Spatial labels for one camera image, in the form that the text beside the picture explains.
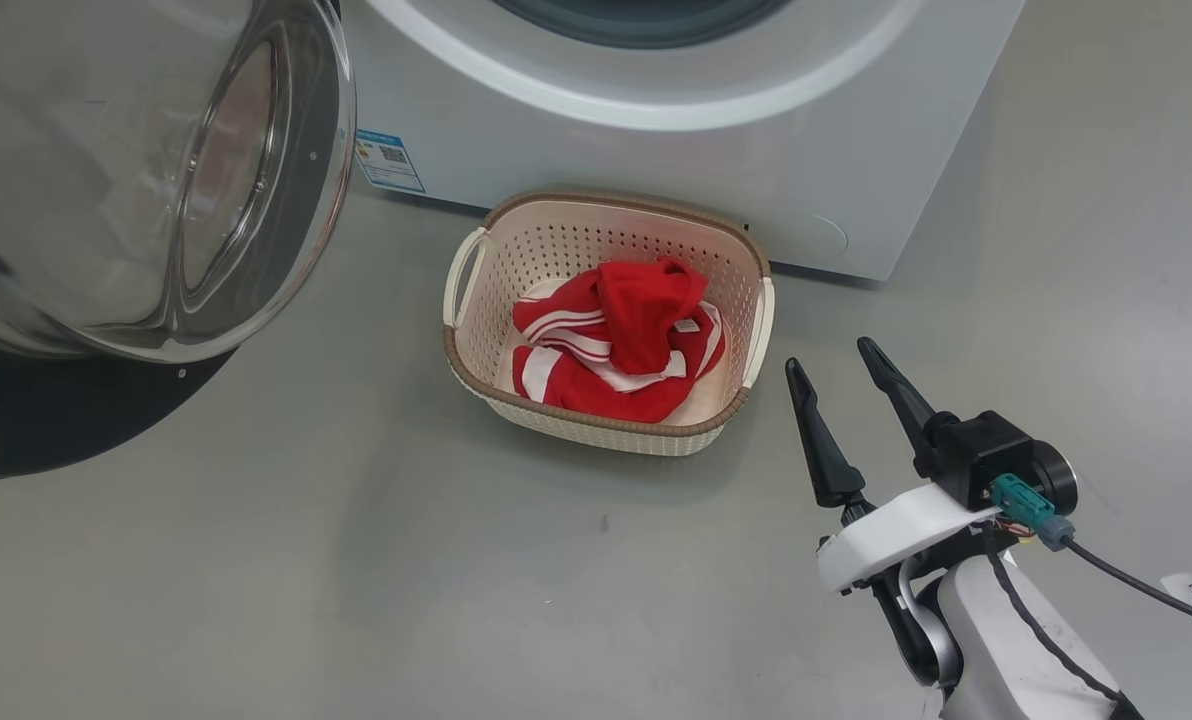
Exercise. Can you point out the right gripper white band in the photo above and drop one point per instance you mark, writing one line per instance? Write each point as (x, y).
(896, 530)

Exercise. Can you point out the red garment with striped cuffs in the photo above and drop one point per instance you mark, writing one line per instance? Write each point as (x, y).
(646, 300)

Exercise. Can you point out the red garment with white bands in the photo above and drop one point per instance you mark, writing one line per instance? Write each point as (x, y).
(576, 400)

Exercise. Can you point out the round glass washing machine door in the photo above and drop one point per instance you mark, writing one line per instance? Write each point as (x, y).
(106, 200)

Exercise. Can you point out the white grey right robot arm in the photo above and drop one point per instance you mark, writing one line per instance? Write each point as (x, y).
(986, 650)

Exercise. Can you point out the white front-load washing machine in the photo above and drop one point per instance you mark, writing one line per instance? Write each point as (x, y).
(856, 150)

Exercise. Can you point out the cream perforated laundry basket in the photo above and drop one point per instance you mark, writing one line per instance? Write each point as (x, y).
(476, 340)

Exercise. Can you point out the blue energy label sticker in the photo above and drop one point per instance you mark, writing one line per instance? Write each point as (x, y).
(389, 160)

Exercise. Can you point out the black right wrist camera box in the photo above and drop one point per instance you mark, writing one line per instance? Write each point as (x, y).
(976, 455)

